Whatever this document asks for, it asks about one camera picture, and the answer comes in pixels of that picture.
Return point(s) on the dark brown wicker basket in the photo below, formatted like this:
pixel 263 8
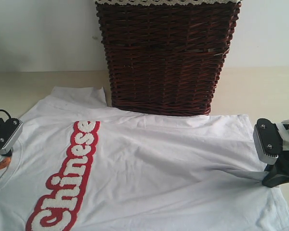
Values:
pixel 166 60

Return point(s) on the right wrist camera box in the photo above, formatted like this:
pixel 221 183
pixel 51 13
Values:
pixel 267 141

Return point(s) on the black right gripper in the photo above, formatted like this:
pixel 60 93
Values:
pixel 279 173

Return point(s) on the orange shirt neck label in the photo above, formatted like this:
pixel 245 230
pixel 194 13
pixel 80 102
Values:
pixel 5 162

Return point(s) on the white t-shirt red lettering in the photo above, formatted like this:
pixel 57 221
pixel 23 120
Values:
pixel 82 166

